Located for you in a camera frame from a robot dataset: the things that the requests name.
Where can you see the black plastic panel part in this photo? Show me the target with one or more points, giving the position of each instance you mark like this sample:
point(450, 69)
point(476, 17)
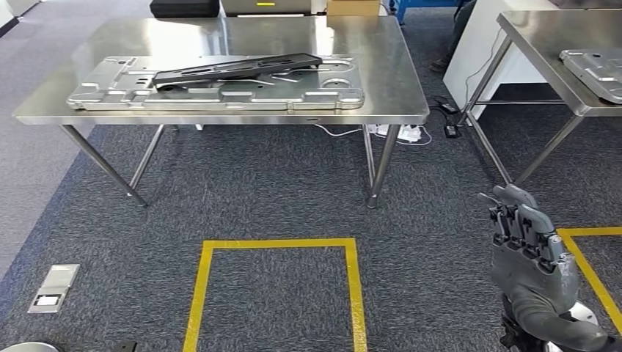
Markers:
point(233, 70)

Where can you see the black power adapter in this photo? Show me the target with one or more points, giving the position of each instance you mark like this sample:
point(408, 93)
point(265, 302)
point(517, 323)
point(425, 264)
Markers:
point(446, 105)
point(452, 131)

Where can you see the white power strip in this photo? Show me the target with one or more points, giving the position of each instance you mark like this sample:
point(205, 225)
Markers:
point(405, 132)

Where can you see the black zip case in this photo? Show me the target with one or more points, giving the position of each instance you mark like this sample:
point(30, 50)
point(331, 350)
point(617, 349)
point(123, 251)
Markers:
point(184, 9)

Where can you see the silver floor outlet box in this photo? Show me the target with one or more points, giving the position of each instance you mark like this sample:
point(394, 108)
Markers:
point(53, 289)

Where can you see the grey laptop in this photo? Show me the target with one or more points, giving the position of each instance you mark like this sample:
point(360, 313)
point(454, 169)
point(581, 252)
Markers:
point(267, 7)

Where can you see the blue metal frame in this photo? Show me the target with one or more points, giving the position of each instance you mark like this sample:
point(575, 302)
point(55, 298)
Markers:
point(423, 5)

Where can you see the stainless steel workbench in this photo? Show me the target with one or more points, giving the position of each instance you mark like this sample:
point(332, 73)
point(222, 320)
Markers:
point(539, 44)
point(291, 39)

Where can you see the pressed sheet metal panel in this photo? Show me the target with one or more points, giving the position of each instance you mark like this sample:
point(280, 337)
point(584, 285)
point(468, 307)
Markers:
point(121, 92)
point(597, 73)

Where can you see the white cabinet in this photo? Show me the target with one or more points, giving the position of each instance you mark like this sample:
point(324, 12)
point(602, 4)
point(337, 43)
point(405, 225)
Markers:
point(481, 44)

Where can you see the round silver stanchion base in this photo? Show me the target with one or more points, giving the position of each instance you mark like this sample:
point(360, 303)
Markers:
point(24, 347)

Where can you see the brown cardboard box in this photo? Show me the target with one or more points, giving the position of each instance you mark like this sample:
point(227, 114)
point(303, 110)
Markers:
point(352, 7)

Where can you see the person's leg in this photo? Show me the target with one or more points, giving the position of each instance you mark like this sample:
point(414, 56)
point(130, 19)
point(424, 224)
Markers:
point(457, 39)

